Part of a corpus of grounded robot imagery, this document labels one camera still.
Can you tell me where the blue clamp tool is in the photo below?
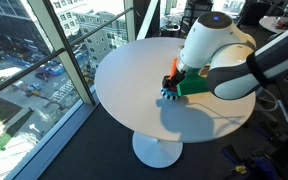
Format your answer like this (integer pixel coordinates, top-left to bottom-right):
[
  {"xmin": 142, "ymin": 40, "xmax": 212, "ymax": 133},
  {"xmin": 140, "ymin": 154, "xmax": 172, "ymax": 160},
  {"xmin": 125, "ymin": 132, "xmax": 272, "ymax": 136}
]
[{"xmin": 221, "ymin": 145, "xmax": 280, "ymax": 180}]

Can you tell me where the round white table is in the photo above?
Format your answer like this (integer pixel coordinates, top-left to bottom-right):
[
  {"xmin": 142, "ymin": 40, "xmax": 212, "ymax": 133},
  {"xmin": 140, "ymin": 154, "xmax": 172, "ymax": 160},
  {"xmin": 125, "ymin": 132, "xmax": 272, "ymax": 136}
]
[{"xmin": 95, "ymin": 37, "xmax": 255, "ymax": 168}]

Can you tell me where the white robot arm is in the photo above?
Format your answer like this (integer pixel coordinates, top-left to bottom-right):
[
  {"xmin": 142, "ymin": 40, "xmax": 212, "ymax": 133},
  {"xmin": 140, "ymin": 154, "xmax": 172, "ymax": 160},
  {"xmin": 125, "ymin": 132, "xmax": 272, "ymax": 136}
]
[{"xmin": 161, "ymin": 11, "xmax": 288, "ymax": 100}]

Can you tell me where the background round table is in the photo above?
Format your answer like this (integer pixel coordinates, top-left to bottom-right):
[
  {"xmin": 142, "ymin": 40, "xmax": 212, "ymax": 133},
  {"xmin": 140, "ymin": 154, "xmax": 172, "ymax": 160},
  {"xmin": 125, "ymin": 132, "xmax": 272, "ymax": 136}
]
[{"xmin": 259, "ymin": 16, "xmax": 288, "ymax": 33}]

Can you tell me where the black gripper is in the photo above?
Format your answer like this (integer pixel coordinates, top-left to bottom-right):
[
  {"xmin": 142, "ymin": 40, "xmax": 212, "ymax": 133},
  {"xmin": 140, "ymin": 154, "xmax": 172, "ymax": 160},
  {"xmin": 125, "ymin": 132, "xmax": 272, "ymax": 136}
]
[{"xmin": 162, "ymin": 70, "xmax": 186, "ymax": 91}]

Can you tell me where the black white striped ring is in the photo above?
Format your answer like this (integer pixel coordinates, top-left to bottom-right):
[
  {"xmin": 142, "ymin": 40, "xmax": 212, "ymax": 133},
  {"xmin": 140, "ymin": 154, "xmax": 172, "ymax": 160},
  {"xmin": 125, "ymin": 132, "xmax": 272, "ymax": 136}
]
[{"xmin": 159, "ymin": 87, "xmax": 180, "ymax": 101}]

